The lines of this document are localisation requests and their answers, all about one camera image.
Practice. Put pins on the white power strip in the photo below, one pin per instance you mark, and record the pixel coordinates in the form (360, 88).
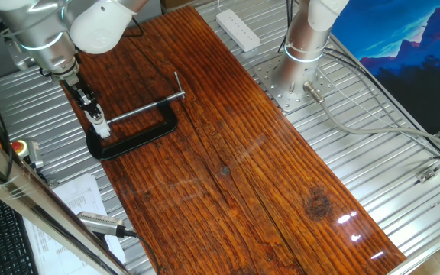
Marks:
(239, 30)

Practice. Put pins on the silver camera bracket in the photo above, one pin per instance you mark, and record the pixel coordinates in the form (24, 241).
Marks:
(17, 55)

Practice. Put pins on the small metal corner bracket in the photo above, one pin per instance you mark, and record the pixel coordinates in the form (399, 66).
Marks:
(427, 175)

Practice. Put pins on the emergency stop button box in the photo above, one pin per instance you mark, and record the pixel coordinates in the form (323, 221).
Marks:
(27, 151)

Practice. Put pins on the blue mountain poster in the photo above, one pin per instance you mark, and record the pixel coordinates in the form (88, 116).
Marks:
(403, 46)

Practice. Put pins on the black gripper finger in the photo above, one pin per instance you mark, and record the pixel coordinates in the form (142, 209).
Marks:
(92, 111)
(98, 106)

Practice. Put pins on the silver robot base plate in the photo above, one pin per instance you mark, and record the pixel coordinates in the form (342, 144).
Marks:
(281, 97)

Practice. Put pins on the brown wooden board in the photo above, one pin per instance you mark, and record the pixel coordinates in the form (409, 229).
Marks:
(243, 172)

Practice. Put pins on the large aluminium frame bar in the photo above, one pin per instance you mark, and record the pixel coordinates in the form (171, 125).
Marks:
(33, 198)

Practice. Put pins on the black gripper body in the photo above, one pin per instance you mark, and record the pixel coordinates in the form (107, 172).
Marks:
(78, 91)

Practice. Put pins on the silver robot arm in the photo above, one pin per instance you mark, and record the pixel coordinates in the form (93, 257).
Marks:
(44, 38)

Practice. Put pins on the printed paper sheets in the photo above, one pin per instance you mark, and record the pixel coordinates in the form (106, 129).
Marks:
(78, 195)

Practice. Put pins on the white bulb socket adapter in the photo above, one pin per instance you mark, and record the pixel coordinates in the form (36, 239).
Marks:
(103, 130)

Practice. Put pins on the black C-clamp with steel screw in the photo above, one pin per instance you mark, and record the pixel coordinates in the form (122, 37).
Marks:
(128, 143)

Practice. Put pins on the silver handheld device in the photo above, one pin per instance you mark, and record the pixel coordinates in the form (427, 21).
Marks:
(99, 223)

